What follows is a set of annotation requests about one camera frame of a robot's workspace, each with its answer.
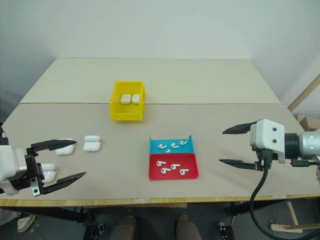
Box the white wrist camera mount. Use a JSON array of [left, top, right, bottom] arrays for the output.
[[0, 145, 27, 197], [249, 119, 286, 165]]

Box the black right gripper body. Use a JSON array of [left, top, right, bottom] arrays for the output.
[[251, 146, 279, 172]]

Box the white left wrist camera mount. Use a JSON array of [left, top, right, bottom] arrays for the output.
[[0, 145, 27, 197]]

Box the black studded foot block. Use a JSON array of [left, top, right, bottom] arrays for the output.
[[217, 221, 236, 240], [86, 222, 107, 240]]

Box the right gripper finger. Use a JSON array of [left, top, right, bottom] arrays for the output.
[[222, 120, 259, 136], [218, 157, 264, 172]]

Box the brown rounded foot shape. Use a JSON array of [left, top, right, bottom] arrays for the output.
[[113, 215, 138, 240], [175, 214, 203, 240]]

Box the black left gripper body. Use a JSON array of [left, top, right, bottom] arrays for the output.
[[9, 147, 46, 198]]

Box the red plastic tray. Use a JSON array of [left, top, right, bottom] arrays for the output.
[[148, 152, 201, 181]]

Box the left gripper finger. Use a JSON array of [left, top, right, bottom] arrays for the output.
[[40, 171, 88, 196], [25, 138, 78, 157]]

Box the wooden stand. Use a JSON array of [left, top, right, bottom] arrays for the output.
[[269, 199, 320, 234]]

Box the wooden beam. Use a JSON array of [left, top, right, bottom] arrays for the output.
[[287, 74, 320, 112]]

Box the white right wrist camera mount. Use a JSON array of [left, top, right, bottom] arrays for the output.
[[249, 119, 286, 165]]

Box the black table leg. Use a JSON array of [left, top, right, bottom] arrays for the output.
[[224, 199, 288, 217], [0, 206, 94, 224]]

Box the white shoe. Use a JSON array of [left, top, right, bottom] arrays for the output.
[[16, 214, 37, 233]]

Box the brown cardboard box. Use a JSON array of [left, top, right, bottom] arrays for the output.
[[296, 113, 320, 131]]

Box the blue plastic tray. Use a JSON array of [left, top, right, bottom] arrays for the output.
[[149, 134, 196, 155]]

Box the yellow plastic bin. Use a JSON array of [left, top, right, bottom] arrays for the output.
[[109, 80, 147, 122]]

